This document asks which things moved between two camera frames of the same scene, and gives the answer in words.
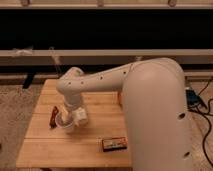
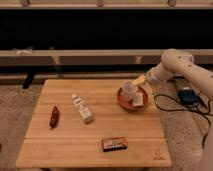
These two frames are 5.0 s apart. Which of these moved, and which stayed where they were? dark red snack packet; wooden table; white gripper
Moved: white gripper
Stayed: wooden table; dark red snack packet
